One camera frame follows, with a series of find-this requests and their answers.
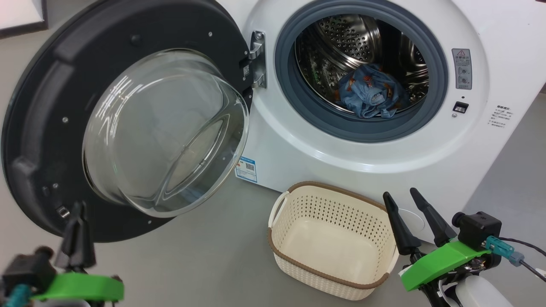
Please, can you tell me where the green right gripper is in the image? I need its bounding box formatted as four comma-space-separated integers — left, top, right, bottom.
383, 188, 502, 307

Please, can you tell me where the small printed text label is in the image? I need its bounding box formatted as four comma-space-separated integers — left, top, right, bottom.
488, 104, 514, 128

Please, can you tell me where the grey warning sticker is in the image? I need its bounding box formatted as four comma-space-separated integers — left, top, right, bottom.
451, 48, 473, 90

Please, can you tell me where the perforated steel washer drum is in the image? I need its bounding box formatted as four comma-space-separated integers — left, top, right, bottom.
294, 14, 429, 118

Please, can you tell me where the round white filter cover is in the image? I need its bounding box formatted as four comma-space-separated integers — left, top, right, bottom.
399, 208, 427, 233

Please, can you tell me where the white board with dark frame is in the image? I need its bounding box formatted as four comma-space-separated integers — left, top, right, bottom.
0, 0, 48, 40

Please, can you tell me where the cream perforated laundry basket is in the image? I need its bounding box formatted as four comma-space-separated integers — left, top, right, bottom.
267, 181, 400, 301

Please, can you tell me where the white front-load washing machine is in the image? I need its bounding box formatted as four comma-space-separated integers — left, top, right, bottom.
218, 0, 546, 243

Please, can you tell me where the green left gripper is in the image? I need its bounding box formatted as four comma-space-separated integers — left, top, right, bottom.
32, 202, 125, 303

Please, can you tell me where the grey rubber door gasket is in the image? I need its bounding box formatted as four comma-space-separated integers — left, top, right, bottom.
274, 0, 449, 143

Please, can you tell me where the silver metal door hinge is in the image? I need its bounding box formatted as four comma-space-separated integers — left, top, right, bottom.
249, 31, 267, 89

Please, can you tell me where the black round glass washer door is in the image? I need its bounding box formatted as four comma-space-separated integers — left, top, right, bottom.
1, 0, 254, 243

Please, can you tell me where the blue white energy label sticker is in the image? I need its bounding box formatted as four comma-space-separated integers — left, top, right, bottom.
235, 156, 258, 184

